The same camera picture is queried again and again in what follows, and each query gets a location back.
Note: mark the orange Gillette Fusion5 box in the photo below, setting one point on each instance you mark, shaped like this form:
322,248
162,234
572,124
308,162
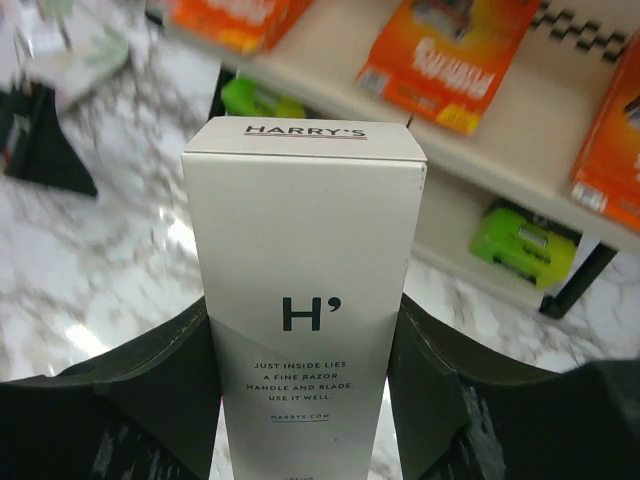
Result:
605,175

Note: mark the white leaf-print tray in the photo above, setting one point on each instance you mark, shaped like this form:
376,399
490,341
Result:
65,45

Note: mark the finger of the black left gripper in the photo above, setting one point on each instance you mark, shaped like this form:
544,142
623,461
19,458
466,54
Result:
33,146

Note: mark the black green razor box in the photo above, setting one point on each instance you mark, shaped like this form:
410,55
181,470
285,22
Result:
244,97
532,247

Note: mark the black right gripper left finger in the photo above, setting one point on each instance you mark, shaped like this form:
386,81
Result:
147,409

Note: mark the white black small box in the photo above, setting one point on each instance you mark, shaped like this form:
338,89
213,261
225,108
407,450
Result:
304,230

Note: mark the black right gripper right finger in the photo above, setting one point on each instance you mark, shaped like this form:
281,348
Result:
464,411

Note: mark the beige black three-tier shelf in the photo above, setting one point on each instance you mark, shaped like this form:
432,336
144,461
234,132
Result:
522,150

